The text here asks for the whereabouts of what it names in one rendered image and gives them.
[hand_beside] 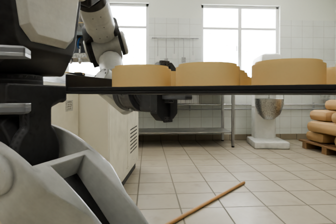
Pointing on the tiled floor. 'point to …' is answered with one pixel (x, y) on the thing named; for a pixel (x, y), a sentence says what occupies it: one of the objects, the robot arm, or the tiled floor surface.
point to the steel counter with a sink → (198, 127)
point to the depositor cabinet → (109, 133)
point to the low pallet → (327, 149)
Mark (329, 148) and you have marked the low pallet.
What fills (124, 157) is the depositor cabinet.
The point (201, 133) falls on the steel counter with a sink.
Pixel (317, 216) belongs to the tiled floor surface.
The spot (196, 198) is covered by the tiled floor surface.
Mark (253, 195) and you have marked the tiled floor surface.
